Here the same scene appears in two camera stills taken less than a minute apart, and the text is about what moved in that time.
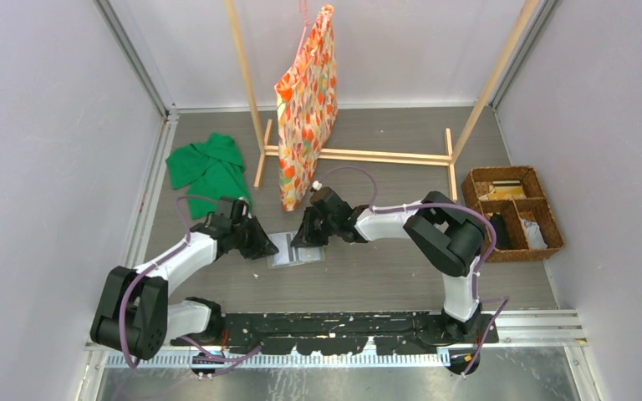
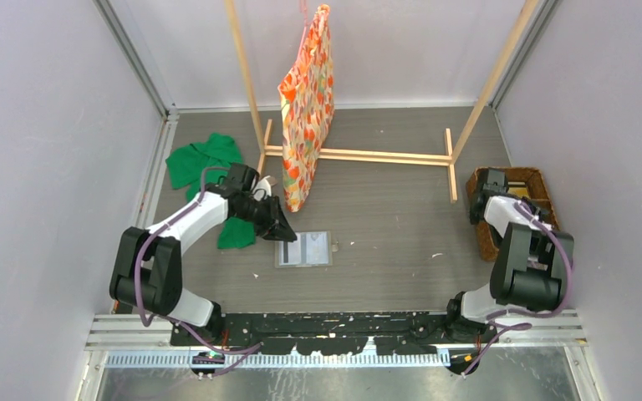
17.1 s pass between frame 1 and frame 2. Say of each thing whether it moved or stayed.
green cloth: stayed
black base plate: stayed
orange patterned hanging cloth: stayed
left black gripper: moved
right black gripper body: moved
